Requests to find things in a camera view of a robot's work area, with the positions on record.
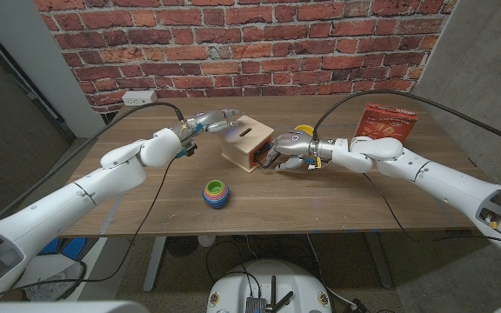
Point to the white robot head rim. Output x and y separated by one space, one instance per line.
59 307

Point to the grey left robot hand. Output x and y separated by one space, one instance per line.
209 119

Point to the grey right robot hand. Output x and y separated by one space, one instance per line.
298 143

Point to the yellow plastic cup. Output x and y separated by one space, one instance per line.
306 128

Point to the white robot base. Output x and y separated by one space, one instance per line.
237 287

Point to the white power outlet strip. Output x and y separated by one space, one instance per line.
139 97

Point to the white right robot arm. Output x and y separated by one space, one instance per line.
442 182

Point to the red snack package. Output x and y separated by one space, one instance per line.
387 121

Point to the grey shoe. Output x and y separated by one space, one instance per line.
55 282

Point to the wooden box with slot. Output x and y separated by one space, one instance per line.
250 135

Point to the grey table leg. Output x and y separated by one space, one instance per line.
380 261

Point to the wooden drawer with red front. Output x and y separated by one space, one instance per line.
253 158

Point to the printed brick wall backdrop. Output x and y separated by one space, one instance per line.
250 43

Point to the rainbow stacking cups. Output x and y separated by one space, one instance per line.
215 195

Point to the white table leg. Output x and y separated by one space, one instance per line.
154 265

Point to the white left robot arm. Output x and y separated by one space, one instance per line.
81 195

